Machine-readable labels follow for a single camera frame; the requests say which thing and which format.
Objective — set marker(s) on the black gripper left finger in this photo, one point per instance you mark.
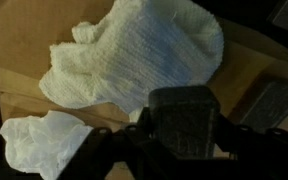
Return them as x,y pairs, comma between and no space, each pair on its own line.
98,153

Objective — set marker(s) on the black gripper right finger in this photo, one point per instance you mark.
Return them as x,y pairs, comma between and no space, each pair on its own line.
259,156

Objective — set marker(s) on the black block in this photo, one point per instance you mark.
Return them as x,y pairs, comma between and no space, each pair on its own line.
279,16
184,120

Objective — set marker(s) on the black rectangular case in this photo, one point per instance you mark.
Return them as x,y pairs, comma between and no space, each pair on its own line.
264,105

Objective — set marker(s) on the white plastic bag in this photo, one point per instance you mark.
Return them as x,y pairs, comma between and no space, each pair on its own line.
43,145

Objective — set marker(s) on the white towel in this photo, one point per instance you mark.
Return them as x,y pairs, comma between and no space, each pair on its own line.
139,46

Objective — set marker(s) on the black block front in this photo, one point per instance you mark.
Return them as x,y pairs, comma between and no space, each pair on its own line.
279,16

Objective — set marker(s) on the cardboard box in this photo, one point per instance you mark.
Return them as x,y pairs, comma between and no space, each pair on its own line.
29,27

